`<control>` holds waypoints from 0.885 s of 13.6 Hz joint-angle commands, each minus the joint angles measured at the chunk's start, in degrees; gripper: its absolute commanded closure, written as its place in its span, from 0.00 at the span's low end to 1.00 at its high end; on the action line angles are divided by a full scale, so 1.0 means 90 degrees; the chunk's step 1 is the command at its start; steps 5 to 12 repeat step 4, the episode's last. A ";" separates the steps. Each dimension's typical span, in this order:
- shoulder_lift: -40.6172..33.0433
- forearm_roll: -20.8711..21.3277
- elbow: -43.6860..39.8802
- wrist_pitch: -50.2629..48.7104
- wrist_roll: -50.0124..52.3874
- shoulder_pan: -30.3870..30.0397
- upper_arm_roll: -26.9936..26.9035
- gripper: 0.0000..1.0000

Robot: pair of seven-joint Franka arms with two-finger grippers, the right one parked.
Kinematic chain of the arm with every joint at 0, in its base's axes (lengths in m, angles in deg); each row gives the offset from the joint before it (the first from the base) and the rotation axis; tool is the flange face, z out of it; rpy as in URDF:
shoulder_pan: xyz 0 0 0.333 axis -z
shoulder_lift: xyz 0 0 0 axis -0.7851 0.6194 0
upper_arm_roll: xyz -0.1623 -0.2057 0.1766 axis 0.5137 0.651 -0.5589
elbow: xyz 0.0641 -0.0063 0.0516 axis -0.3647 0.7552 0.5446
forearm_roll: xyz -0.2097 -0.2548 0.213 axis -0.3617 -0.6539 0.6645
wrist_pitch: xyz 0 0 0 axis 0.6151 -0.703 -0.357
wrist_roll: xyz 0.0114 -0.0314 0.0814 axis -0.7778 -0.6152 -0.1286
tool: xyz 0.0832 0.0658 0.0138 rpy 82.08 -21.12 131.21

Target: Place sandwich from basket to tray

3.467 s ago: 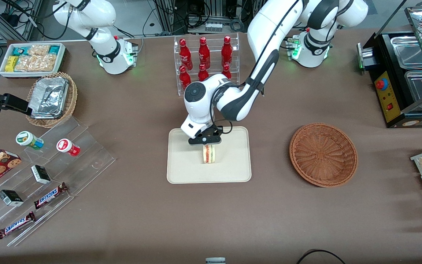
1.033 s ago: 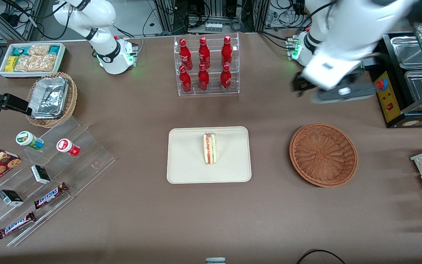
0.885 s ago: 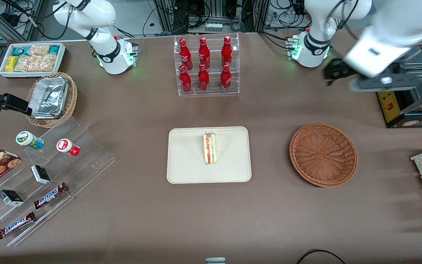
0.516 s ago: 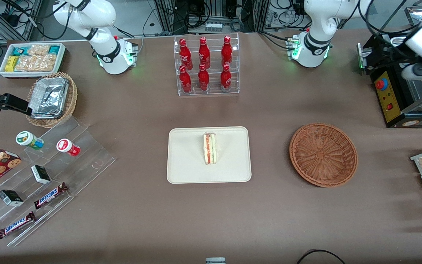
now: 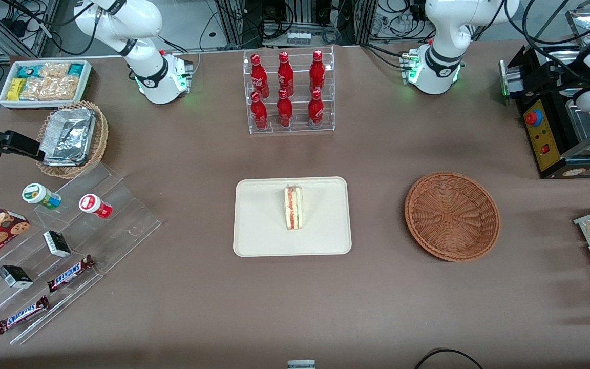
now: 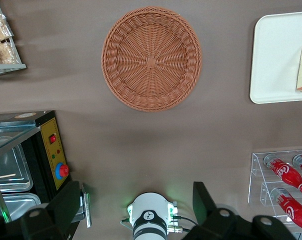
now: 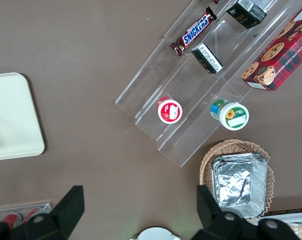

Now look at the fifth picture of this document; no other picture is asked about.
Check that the triangle sandwich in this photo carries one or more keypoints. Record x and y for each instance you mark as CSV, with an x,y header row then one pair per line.
x,y
293,207

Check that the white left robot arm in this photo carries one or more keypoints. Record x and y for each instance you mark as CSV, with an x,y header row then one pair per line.
x,y
443,51

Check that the light wicker basket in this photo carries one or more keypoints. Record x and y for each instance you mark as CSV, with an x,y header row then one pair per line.
x,y
101,138

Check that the cream plastic tray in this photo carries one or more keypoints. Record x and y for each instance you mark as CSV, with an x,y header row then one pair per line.
x,y
259,218

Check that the brown wicker basket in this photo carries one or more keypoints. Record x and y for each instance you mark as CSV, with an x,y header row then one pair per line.
x,y
451,218

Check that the stack of foil trays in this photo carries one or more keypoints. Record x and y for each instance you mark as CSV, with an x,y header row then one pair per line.
x,y
69,136

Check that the green lid yogurt cup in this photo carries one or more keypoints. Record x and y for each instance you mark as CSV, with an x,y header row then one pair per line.
x,y
39,195

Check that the yellow snack packet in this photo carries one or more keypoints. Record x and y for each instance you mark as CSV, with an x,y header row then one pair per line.
x,y
16,88

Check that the clear bag of crackers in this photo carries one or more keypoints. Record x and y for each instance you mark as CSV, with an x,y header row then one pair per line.
x,y
54,69
51,88

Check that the teal snack packet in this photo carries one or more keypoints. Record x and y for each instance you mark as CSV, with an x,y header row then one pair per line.
x,y
28,70
76,69

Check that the white rectangular snack bin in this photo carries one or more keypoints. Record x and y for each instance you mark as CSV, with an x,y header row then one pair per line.
x,y
86,82

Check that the red lid yogurt cup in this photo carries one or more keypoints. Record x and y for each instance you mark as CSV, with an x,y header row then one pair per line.
x,y
92,205

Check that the small black carton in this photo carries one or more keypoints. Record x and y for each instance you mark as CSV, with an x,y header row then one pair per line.
x,y
15,277
57,244

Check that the clear acrylic stepped shelf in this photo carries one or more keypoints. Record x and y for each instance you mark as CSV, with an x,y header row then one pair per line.
x,y
116,225

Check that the Snickers chocolate bar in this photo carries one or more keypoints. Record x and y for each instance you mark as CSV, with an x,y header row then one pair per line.
x,y
21,315
69,274

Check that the red cola bottle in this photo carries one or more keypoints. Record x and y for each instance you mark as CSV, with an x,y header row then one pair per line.
x,y
285,111
259,114
317,72
285,74
258,77
315,110

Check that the clear acrylic bottle rack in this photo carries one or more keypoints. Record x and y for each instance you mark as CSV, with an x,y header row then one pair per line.
x,y
300,129

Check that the white power strip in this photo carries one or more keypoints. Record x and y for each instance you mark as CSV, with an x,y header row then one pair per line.
x,y
298,37

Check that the small grey device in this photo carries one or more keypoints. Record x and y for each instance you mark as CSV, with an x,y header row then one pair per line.
x,y
301,364

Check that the black machine with yellow panel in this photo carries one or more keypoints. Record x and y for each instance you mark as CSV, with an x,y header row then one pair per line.
x,y
546,148

